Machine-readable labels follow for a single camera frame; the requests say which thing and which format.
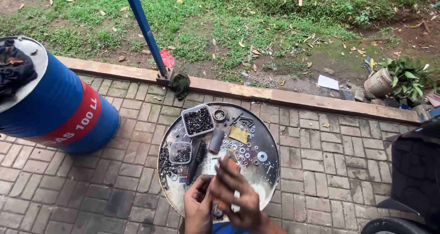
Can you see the person's left hand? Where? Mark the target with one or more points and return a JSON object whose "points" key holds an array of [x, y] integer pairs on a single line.
{"points": [[196, 210]]}

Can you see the person's right hand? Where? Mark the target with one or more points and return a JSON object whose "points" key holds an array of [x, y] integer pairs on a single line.
{"points": [[240, 199]]}

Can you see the person's right fingers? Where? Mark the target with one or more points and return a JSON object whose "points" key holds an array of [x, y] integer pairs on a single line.
{"points": [[225, 179]]}

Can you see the person's left fingers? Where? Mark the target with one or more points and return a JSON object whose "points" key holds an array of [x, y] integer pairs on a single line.
{"points": [[205, 182]]}

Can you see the orange sandpaper piece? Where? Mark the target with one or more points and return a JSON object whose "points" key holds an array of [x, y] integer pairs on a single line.
{"points": [[232, 162]]}

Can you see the small metal bearing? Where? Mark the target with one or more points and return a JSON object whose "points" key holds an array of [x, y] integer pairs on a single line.
{"points": [[217, 213]]}

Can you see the scatter of small washers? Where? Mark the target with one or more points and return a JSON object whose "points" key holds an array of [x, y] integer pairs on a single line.
{"points": [[242, 151]]}

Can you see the small plastic container of washers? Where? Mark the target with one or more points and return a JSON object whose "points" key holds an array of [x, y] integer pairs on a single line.
{"points": [[180, 153]]}

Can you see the grey cylinder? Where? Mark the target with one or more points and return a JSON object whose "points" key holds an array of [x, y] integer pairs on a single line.
{"points": [[216, 140]]}

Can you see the metal drum with silver top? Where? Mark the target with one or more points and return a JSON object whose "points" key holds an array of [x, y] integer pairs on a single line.
{"points": [[268, 182]]}

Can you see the large silver washer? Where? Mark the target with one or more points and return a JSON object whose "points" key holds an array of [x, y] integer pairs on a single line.
{"points": [[262, 156]]}

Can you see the pile of bolts and nuts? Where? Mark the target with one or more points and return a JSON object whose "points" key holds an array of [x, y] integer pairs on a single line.
{"points": [[165, 163]]}

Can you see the yellow sandpaper piece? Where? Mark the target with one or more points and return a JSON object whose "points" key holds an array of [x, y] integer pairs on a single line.
{"points": [[238, 134]]}

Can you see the plastic container of black screws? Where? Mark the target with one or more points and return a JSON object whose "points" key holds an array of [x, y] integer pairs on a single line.
{"points": [[198, 120]]}

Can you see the group of dark bolts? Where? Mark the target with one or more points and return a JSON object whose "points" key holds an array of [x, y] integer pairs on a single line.
{"points": [[244, 119]]}

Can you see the concrete curb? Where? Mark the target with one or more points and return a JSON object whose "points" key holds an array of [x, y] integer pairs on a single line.
{"points": [[275, 96]]}

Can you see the dark green cloth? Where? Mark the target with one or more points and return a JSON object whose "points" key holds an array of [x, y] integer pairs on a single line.
{"points": [[180, 84]]}

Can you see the red plastic scrap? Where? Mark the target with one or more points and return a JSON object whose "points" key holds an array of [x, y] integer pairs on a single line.
{"points": [[167, 58]]}

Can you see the white paper sheet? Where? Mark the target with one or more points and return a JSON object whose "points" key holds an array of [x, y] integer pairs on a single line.
{"points": [[328, 82]]}

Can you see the blue drum with red band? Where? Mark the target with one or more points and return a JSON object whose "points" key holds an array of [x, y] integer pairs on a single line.
{"points": [[58, 113]]}

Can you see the blue metal pole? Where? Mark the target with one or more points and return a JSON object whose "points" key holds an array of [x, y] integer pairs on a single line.
{"points": [[144, 24]]}

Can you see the grey metal plant pot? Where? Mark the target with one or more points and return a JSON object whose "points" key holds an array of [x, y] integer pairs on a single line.
{"points": [[378, 83]]}

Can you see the black motorcycle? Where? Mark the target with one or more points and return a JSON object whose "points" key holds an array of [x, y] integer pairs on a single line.
{"points": [[416, 172]]}

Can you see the green leafy plant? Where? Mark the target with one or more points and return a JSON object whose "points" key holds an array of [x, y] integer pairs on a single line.
{"points": [[409, 77]]}

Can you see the metal pole base plate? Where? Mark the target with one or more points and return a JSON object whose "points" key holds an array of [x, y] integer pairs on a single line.
{"points": [[165, 78]]}

